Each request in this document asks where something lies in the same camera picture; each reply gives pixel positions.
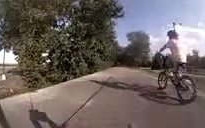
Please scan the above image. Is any grey-brown asphalt path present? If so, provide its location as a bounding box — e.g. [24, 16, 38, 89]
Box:
[0, 65, 205, 128]

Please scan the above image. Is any dark medium tree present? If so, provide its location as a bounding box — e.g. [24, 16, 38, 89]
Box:
[120, 30, 153, 67]

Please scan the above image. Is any small white post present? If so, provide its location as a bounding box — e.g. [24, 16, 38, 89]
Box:
[1, 49, 7, 81]

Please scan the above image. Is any distant row of trees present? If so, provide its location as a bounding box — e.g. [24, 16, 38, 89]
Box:
[186, 49, 205, 70]

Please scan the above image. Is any large leafy green tree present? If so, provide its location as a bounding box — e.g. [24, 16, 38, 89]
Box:
[0, 0, 125, 90]

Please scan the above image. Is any bicycle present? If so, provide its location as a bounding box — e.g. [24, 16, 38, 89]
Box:
[156, 53, 200, 103]

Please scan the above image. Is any person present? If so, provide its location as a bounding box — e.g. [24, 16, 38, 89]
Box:
[157, 29, 188, 80]

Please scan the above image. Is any long white building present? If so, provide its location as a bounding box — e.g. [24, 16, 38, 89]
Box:
[0, 48, 20, 66]

